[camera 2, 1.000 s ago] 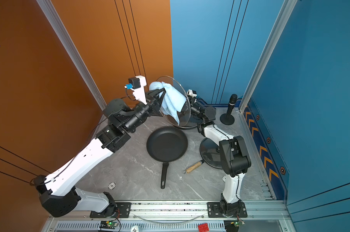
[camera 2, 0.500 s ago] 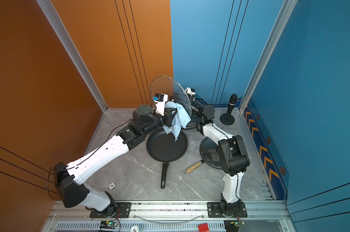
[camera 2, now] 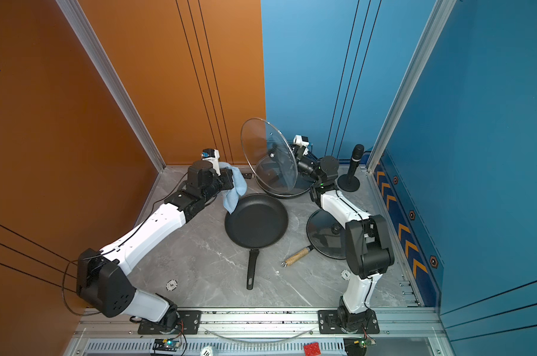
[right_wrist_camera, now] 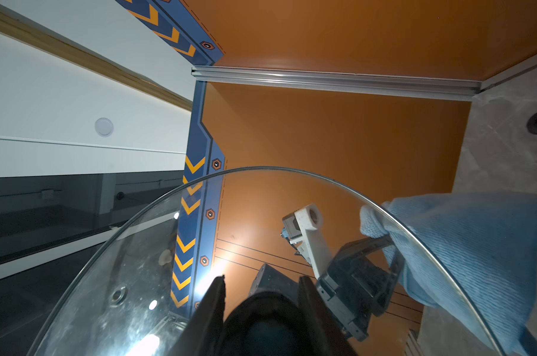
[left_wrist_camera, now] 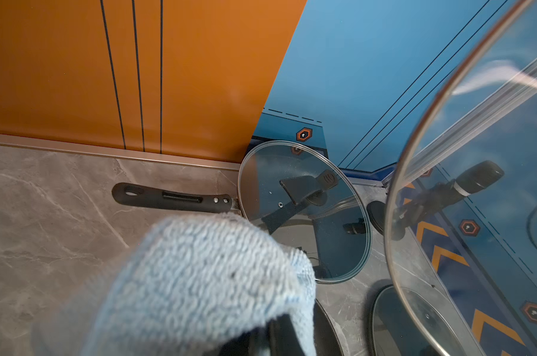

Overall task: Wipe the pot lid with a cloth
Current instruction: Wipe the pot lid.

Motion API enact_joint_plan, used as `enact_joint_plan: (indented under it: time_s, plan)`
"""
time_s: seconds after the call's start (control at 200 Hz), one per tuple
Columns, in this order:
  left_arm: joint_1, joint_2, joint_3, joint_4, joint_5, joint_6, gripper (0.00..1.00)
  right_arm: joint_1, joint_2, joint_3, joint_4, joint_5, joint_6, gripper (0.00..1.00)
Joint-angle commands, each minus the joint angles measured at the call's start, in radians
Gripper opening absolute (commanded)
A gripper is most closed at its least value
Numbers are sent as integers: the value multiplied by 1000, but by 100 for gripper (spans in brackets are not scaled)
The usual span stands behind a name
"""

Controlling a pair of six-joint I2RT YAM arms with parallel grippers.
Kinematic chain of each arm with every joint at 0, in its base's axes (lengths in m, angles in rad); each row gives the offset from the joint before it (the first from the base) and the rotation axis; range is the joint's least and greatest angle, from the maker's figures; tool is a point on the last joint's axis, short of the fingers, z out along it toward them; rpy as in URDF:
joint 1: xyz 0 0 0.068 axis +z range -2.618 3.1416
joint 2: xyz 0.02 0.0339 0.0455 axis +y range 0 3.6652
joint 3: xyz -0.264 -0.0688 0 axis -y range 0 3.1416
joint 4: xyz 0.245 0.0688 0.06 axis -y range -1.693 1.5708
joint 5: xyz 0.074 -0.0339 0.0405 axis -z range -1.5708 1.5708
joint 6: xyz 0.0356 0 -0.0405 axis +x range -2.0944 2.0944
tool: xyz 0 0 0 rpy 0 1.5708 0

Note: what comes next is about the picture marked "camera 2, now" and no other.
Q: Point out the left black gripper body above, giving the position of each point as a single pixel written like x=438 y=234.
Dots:
x=227 y=184

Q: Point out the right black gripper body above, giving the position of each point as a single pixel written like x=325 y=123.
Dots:
x=302 y=157

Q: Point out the light blue microfibre cloth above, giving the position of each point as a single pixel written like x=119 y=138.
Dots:
x=232 y=196

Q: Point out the glass lid of pan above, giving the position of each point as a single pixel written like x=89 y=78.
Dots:
x=324 y=233

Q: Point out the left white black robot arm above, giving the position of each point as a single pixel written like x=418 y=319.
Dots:
x=102 y=275

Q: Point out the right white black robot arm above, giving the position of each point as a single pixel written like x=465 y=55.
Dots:
x=369 y=251

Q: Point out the black microphone on stand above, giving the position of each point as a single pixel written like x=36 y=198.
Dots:
x=349 y=182

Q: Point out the right white round marker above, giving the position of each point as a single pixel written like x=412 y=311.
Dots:
x=345 y=274

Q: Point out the white round marker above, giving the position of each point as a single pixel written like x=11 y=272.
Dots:
x=345 y=274
x=171 y=285

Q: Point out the left white round marker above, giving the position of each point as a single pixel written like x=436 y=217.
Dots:
x=171 y=285

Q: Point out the white round knob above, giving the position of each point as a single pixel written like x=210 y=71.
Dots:
x=208 y=351

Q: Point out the small green circuit board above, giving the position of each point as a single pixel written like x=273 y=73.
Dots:
x=168 y=346

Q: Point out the red perforated block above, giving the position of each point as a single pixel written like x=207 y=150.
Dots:
x=312 y=349

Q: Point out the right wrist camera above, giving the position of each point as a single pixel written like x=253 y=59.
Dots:
x=301 y=141

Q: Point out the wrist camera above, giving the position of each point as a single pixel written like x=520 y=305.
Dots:
x=212 y=155
x=301 y=141

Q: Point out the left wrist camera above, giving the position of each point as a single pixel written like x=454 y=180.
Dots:
x=212 y=155

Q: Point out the black frying pan long handle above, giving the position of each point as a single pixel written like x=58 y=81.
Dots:
x=257 y=222

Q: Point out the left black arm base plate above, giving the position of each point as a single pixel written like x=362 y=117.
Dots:
x=187 y=322

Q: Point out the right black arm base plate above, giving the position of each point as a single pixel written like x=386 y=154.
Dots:
x=328 y=321

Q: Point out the right circuit board with wires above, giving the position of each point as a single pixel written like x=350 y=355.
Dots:
x=365 y=342

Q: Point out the aluminium front rail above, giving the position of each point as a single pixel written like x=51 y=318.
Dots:
x=241 y=323

